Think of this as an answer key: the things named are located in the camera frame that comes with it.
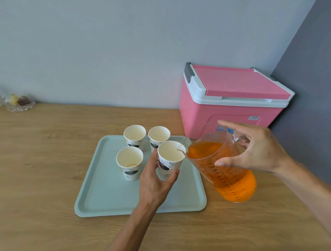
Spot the person's left hand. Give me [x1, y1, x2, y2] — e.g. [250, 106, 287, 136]
[138, 149, 180, 210]

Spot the person's right hand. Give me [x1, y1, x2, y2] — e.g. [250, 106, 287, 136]
[214, 120, 291, 174]

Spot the white printed paper cup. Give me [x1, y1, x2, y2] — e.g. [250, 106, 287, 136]
[116, 147, 144, 181]
[148, 126, 171, 152]
[123, 125, 147, 152]
[157, 140, 186, 181]

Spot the light green plastic tray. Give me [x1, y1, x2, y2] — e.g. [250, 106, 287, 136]
[74, 135, 207, 218]

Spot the clear plastic measuring jug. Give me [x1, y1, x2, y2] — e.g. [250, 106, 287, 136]
[177, 123, 257, 203]

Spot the person's right forearm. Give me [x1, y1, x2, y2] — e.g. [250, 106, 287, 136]
[274, 155, 331, 236]

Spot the person's left forearm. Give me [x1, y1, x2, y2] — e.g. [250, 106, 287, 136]
[106, 201, 158, 251]

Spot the pink cooler box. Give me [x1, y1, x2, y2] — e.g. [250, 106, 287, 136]
[179, 62, 295, 140]

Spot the glass dish with sweets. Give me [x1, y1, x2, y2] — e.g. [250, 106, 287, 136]
[4, 93, 36, 113]

